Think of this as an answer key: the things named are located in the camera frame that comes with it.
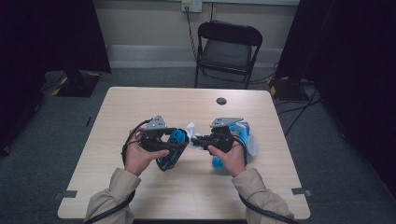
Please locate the black folding chair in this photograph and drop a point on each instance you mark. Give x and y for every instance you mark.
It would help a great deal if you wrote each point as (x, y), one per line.
(229, 51)

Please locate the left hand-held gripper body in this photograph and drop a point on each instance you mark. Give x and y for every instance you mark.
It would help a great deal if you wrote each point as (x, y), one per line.
(155, 124)

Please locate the black stand base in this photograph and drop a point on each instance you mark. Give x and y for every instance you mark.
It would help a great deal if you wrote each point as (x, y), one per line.
(288, 88)
(77, 85)

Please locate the white wall socket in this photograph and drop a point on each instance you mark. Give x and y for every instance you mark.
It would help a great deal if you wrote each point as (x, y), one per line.
(192, 5)

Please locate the blue wet wipes pack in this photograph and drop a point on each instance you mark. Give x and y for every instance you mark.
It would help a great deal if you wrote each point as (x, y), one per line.
(218, 162)

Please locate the white wet wipe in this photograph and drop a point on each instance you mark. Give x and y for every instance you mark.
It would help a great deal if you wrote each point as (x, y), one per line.
(240, 127)
(191, 129)

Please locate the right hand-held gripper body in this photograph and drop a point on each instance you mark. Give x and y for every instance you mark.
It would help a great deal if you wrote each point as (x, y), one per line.
(222, 137)

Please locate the blue and black toy car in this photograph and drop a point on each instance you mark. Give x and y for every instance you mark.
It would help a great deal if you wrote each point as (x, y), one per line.
(179, 137)

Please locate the black curtain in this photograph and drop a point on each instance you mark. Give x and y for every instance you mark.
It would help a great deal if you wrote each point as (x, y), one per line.
(348, 62)
(46, 46)

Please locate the person's left hand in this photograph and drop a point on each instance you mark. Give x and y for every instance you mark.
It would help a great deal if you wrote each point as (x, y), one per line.
(138, 158)

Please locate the person's right hand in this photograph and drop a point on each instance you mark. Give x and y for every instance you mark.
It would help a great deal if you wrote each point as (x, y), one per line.
(233, 161)

